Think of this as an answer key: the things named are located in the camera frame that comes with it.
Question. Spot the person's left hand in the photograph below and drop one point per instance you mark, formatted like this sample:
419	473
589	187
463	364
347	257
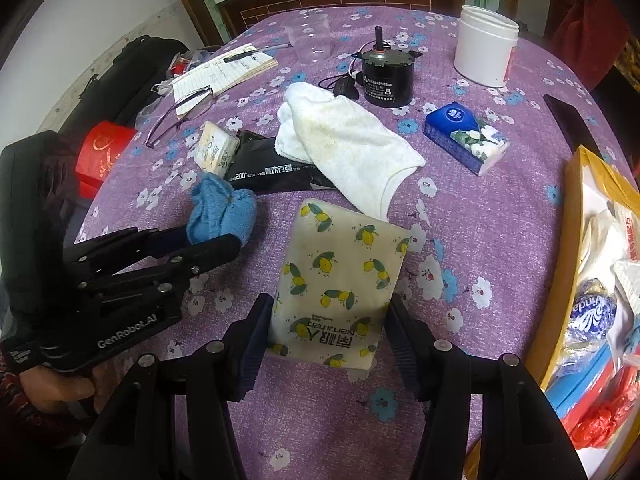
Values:
55	387

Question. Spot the small pale tissue pack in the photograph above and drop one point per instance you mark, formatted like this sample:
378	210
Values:
215	147

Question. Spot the black phone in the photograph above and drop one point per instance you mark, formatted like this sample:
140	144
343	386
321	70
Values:
565	115

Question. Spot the white cloth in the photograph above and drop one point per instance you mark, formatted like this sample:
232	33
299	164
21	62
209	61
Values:
600	245

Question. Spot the white plastic jar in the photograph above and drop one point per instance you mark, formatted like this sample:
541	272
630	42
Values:
482	55

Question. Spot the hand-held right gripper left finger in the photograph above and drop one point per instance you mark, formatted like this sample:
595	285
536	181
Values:
255	345

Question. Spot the white towel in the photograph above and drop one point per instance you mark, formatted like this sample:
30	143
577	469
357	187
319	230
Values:
340	135

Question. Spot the lemon print tissue pack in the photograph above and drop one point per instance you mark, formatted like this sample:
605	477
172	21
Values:
340	270

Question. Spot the eyeglasses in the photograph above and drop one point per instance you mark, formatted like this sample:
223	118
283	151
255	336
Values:
200	92

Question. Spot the black bag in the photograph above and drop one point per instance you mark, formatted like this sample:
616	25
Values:
125	75

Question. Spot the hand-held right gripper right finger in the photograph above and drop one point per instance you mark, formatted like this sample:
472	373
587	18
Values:
402	347

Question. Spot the person's left forearm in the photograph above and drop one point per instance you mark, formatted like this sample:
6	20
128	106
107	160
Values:
7	395

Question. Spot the red plastic bag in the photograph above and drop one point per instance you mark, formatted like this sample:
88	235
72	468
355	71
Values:
600	422

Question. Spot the cardboard box with white lining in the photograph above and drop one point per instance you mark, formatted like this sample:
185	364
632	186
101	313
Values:
575	170

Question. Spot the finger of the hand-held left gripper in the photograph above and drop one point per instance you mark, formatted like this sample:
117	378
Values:
125	245
210	252

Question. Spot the black electric motor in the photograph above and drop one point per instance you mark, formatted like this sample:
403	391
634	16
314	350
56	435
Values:
387	82

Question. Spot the clear plastic cup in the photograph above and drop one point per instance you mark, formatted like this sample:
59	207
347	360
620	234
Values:
310	40

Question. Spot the paper notepad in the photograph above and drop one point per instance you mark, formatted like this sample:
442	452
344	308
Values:
220	72

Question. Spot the purple floral tablecloth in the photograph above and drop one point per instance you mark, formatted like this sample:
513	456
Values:
500	220

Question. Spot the white tissue pack red print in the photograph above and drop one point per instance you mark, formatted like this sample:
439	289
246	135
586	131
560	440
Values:
630	230

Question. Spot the blue white candy bag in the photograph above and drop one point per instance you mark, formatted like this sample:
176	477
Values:
592	315

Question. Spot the red cloth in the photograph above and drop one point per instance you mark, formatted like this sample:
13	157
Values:
580	15

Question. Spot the black pen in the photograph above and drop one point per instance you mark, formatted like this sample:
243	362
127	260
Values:
242	56

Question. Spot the blue terry cloth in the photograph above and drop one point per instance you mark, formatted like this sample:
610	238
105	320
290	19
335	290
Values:
215	210

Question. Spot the blue floral tissue pack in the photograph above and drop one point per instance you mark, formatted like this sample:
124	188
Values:
465	135

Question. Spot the black wipes packet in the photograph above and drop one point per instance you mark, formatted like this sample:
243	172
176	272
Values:
265	170

